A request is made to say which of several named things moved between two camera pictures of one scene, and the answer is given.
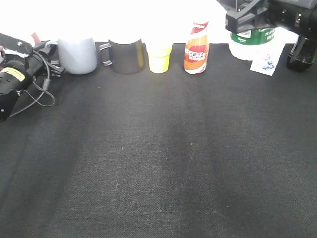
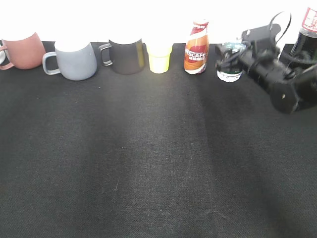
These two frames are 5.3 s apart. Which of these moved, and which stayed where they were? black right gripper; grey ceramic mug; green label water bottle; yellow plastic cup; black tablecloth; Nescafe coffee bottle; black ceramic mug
Moved: green label water bottle; black right gripper; grey ceramic mug
Stayed: Nescafe coffee bottle; black tablecloth; yellow plastic cup; black ceramic mug
